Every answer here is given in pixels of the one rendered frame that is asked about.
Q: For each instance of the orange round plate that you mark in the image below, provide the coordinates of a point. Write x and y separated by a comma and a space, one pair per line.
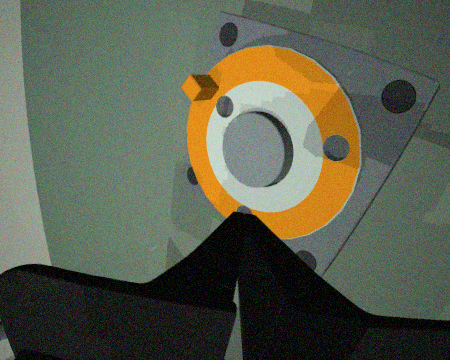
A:
312, 104

